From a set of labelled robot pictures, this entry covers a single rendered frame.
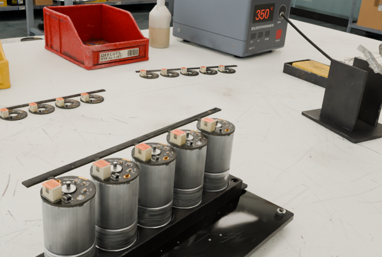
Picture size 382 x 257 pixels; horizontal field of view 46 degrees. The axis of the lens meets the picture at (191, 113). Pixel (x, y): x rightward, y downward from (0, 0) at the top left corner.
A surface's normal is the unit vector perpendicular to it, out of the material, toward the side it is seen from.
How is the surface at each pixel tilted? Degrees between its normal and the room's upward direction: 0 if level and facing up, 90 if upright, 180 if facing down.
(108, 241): 90
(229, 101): 0
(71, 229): 90
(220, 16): 90
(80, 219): 90
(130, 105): 0
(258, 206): 0
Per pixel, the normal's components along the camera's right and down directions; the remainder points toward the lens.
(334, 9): -0.76, 0.19
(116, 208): 0.21, 0.39
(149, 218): -0.05, 0.38
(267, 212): 0.07, -0.92
